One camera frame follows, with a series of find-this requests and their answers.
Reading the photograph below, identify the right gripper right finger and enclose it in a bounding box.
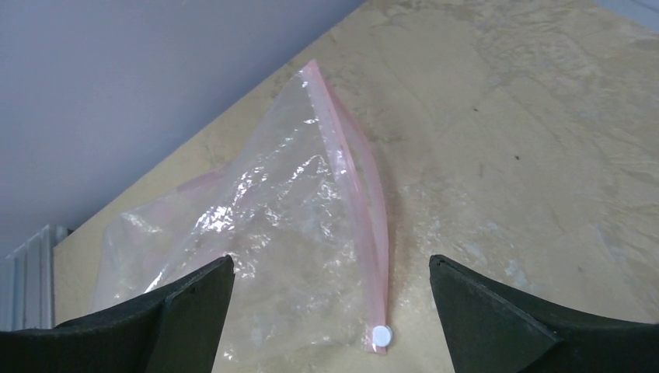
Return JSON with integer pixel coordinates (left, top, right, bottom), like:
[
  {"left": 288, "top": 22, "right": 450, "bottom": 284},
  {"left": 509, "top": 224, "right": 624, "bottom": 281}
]
[{"left": 429, "top": 255, "right": 658, "bottom": 372}]

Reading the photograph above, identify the clear zip top bag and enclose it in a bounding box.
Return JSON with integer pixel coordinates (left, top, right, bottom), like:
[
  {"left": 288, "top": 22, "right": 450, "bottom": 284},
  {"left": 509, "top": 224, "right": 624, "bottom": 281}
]
[{"left": 90, "top": 61, "right": 392, "bottom": 372}]

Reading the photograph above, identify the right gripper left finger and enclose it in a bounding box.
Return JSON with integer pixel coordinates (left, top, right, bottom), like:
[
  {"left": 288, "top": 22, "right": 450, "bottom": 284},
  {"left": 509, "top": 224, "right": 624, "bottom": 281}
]
[{"left": 1, "top": 256, "right": 235, "bottom": 372}]

